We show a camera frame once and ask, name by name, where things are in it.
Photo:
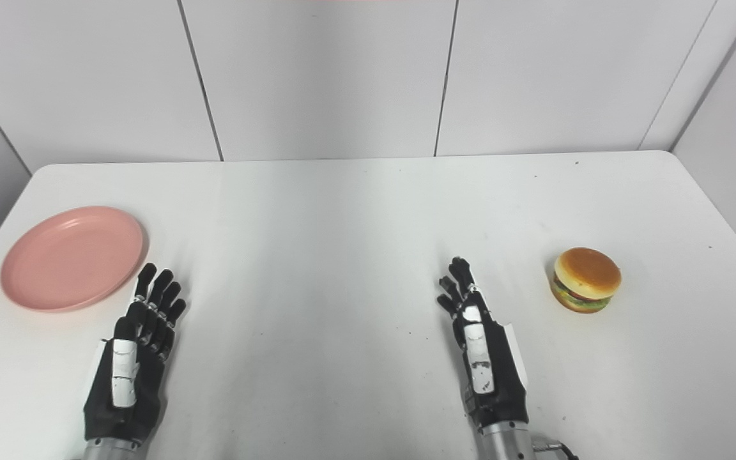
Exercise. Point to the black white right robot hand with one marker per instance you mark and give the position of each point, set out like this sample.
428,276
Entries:
492,377

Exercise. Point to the toy hamburger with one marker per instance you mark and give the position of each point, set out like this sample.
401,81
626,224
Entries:
585,280

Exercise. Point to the pink round plate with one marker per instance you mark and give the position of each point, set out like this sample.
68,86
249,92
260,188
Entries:
73,258

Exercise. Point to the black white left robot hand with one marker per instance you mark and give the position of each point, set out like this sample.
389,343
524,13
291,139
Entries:
131,390

